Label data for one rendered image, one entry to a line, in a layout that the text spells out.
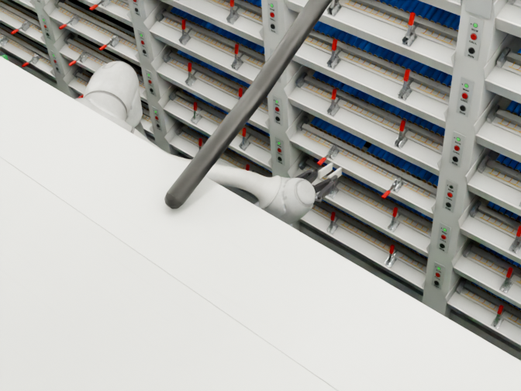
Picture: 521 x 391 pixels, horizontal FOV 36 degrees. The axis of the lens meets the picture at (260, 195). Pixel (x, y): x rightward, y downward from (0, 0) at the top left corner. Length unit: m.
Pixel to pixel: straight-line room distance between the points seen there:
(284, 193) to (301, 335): 1.40
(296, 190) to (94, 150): 1.19
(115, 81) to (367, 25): 0.74
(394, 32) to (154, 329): 1.66
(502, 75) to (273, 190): 0.68
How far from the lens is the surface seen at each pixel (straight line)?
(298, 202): 2.20
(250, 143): 3.16
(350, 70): 2.56
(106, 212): 0.99
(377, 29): 2.40
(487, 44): 2.19
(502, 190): 2.47
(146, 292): 0.89
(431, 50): 2.32
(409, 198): 2.69
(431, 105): 2.43
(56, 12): 3.79
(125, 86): 2.34
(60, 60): 3.93
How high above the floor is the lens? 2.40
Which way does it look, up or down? 44 degrees down
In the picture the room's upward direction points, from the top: 5 degrees counter-clockwise
